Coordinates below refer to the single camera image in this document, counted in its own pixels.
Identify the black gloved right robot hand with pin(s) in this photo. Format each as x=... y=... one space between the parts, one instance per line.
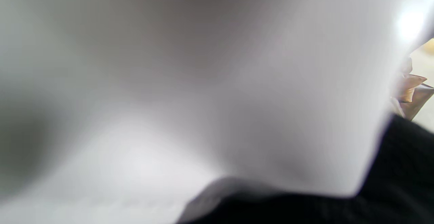
x=390 y=190

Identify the cream white cosmetics bag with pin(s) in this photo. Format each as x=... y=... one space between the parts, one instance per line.
x=203 y=81

